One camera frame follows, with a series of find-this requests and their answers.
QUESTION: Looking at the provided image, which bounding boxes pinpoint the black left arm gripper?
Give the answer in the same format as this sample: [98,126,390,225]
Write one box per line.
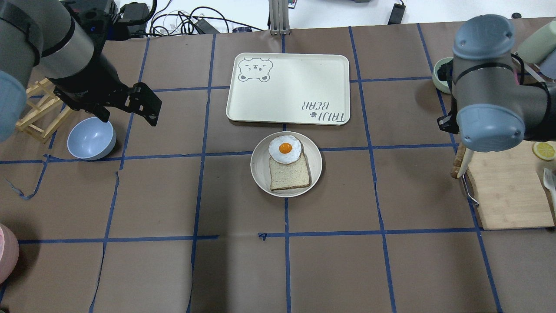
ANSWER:
[54,83,162,127]

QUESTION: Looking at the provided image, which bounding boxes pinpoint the cream round plate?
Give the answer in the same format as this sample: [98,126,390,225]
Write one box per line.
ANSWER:
[250,131,324,198]

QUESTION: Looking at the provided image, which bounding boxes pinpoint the brown crust bread slice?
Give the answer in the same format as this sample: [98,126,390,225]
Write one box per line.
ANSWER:
[451,144,474,180]

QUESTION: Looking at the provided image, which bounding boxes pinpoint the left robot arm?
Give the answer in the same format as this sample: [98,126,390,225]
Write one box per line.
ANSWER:
[0,0,162,141]

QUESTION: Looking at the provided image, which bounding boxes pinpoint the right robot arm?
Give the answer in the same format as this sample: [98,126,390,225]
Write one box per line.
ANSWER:
[437,14,556,153]

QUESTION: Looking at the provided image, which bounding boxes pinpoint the bread slice on plate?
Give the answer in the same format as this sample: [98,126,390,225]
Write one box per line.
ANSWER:
[269,152,312,191]

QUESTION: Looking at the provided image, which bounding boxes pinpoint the light blue bowl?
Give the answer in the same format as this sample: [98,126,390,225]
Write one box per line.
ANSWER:
[67,117,116,160]

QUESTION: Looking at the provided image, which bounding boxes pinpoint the wooden dish rack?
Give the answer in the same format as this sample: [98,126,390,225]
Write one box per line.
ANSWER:
[15,78,72,144]

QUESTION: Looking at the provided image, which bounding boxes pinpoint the black electronics box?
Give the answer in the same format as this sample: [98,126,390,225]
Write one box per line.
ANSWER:
[61,0,158,41]

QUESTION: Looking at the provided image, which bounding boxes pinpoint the pink round object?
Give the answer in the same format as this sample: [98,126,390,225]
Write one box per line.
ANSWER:
[0,224,20,284]

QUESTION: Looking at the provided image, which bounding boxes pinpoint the fake fried egg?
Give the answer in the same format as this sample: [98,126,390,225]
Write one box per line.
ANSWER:
[268,135,302,165]

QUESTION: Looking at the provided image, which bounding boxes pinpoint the cream bear tray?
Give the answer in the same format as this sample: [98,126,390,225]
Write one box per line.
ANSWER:
[226,52,351,126]

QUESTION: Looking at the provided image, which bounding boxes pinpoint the black power adapter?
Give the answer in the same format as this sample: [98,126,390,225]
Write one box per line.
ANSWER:
[387,3,406,24]

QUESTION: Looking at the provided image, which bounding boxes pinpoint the green ceramic bowl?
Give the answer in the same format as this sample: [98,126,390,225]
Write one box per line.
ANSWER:
[432,57,453,94]

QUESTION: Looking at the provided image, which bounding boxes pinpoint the wooden cutting board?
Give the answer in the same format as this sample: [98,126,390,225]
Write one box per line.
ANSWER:
[461,141,555,230]

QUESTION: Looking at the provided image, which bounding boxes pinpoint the lemon slice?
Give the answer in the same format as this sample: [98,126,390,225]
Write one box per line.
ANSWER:
[532,142,556,162]

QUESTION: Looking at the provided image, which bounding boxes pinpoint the white plastic utensil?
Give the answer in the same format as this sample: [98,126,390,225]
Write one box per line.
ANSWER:
[543,168,556,209]

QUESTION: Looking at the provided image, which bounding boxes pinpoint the tangled black cables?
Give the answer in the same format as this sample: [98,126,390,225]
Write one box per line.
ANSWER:
[150,5,265,36]

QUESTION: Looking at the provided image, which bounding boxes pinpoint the aluminium frame post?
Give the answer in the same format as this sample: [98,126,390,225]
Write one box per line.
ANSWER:
[268,0,291,36]

